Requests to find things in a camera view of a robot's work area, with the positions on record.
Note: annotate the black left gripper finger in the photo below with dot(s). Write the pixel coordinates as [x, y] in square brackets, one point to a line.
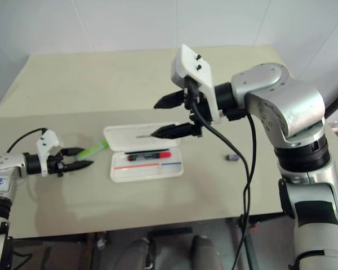
[77, 165]
[73, 151]

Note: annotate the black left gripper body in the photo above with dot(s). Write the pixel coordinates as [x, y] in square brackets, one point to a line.
[55, 164]

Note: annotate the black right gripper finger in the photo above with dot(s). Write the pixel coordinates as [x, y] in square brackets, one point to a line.
[170, 101]
[174, 131]

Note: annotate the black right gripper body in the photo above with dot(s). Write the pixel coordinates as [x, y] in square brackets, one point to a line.
[204, 108]

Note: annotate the green marker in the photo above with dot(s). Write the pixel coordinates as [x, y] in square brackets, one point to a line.
[94, 149]

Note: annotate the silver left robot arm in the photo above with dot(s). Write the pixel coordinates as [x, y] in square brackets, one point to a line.
[2, 168]

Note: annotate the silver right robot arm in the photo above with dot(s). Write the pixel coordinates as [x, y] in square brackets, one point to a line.
[295, 107]

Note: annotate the red and black marker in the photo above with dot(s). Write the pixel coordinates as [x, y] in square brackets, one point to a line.
[152, 156]

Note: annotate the white plastic pencil case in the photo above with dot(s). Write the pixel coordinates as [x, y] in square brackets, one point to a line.
[142, 140]

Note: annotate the small dark marker cap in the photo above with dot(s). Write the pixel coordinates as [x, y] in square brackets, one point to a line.
[231, 157]

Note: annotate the dark rounded shape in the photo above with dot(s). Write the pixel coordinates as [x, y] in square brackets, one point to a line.
[141, 253]
[207, 253]

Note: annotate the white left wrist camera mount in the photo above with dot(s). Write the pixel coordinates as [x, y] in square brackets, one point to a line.
[46, 140]

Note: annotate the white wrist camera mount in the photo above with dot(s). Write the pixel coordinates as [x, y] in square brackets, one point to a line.
[192, 60]
[46, 140]

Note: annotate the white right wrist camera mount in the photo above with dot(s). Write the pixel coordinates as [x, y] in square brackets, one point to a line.
[192, 60]

